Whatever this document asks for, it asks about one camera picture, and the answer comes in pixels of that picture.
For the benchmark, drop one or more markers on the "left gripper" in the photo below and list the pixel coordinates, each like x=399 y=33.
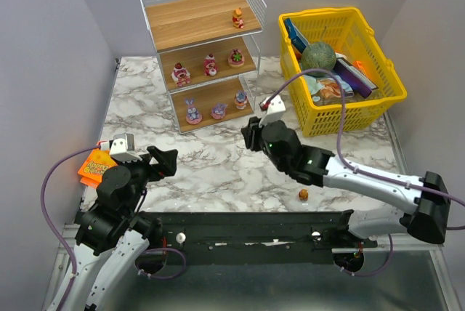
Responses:
x=151 y=164

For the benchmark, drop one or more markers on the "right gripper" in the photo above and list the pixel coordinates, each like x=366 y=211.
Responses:
x=254 y=134

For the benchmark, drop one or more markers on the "purple bunny orange cup toy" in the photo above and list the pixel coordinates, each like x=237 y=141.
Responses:
x=241 y=100

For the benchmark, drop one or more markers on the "pink strawberry cake toy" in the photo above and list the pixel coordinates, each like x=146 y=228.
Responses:
x=236 y=59

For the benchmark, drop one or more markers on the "orange duck toy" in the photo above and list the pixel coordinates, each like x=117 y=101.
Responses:
x=303 y=195

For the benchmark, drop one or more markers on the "pink bear toy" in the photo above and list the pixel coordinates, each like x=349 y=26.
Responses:
x=210 y=65

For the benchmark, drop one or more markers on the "red white cake toy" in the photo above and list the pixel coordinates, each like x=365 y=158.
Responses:
x=180 y=75

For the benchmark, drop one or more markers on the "orange burger toy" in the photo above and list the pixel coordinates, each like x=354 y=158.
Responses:
x=237 y=18

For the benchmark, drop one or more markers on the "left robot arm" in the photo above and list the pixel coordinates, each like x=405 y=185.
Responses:
x=114 y=232

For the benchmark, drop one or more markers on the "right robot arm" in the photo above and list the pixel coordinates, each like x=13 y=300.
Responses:
x=418 y=206

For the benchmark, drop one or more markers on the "orange sponge box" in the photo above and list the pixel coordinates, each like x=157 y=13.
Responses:
x=96 y=164

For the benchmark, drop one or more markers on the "snack bag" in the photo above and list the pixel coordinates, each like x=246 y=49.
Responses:
x=327 y=91

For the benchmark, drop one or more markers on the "green melon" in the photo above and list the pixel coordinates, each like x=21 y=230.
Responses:
x=318 y=55

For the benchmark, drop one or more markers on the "blue book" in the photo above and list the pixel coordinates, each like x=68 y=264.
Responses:
x=298 y=40

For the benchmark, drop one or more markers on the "purple box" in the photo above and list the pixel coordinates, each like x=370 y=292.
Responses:
x=359 y=83

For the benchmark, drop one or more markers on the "small orange box in basket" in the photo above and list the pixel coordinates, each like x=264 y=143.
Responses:
x=360 y=67

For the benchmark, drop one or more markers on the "yellow plastic basket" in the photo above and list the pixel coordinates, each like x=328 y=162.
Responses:
x=348 y=32

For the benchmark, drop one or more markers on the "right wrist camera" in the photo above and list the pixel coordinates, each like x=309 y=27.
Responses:
x=273 y=108

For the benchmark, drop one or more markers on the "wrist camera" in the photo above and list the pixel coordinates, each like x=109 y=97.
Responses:
x=273 y=108
x=121 y=148

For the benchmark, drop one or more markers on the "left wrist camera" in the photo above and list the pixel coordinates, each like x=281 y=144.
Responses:
x=121 y=148

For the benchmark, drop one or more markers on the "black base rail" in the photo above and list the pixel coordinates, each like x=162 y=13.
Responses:
x=261 y=238

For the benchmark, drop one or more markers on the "white wire wooden shelf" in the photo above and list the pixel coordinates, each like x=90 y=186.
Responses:
x=186 y=31

